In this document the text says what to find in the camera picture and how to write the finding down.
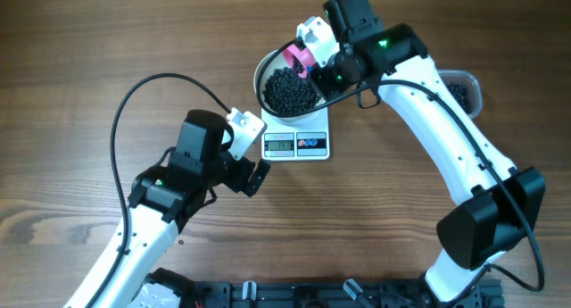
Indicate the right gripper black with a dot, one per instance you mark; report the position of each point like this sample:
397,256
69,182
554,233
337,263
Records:
329,90

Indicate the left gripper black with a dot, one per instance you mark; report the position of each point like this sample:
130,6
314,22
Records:
238,181

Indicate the pink scoop blue handle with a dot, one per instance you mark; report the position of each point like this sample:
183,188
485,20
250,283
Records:
300,60

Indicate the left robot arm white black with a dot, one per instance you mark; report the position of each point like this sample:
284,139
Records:
209,151

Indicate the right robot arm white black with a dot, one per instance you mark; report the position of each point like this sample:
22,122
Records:
496,204

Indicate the white digital kitchen scale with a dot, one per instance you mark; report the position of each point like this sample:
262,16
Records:
303,138

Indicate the black beans in bowl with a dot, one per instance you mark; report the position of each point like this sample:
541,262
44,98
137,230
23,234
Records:
286,93

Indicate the white bowl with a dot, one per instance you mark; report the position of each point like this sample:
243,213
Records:
279,63

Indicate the clear plastic container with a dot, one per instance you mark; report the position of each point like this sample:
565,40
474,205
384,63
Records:
468,80

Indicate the black mounting rail base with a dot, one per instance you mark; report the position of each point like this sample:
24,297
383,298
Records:
312,293

